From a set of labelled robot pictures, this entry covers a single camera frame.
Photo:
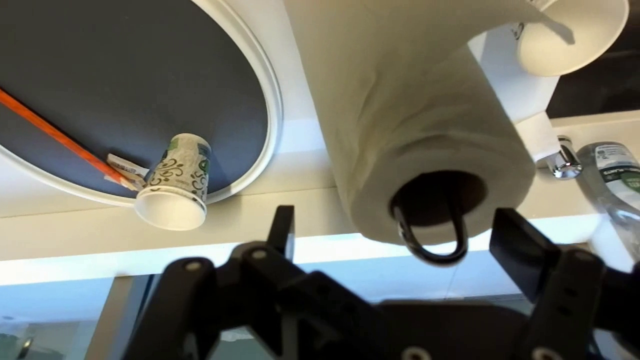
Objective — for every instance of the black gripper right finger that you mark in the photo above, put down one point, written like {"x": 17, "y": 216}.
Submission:
{"x": 566, "y": 292}

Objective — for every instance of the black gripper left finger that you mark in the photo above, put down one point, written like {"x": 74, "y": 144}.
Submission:
{"x": 252, "y": 307}

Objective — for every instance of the white paper towel roll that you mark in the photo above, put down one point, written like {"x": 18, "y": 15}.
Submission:
{"x": 401, "y": 106}

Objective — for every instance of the clear dish soap bottle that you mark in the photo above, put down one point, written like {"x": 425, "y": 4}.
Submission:
{"x": 616, "y": 187}

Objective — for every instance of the small chrome knob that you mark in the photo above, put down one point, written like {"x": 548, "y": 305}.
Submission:
{"x": 560, "y": 160}

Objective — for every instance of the green patterned paper cup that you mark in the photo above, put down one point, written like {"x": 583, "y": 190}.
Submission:
{"x": 580, "y": 32}
{"x": 176, "y": 183}

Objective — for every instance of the stainless steel sink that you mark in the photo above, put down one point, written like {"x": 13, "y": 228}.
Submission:
{"x": 600, "y": 92}

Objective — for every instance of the orange stick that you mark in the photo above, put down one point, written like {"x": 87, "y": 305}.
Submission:
{"x": 60, "y": 136}

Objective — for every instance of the round white-rimmed dark tray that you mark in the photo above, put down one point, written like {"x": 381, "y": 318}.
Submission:
{"x": 120, "y": 67}

